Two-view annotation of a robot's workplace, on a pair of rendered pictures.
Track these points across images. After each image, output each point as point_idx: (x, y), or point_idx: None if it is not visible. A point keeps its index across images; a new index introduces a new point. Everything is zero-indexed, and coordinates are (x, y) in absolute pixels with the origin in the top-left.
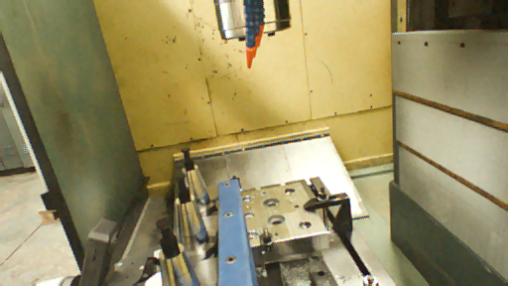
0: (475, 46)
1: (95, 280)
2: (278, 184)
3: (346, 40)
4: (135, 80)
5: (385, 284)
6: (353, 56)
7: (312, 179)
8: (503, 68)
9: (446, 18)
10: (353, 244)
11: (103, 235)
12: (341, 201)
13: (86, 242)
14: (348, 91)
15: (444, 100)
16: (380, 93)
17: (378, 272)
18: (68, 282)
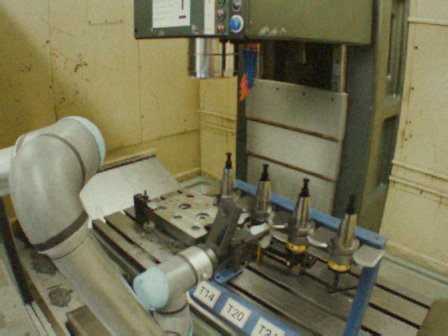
0: (311, 95)
1: (231, 236)
2: (155, 197)
3: (169, 74)
4: None
5: (280, 236)
6: (174, 87)
7: (180, 190)
8: (327, 108)
9: (279, 74)
10: (248, 223)
11: (240, 205)
12: None
13: (228, 212)
14: (170, 117)
15: (290, 123)
16: (191, 118)
17: (273, 232)
18: (205, 246)
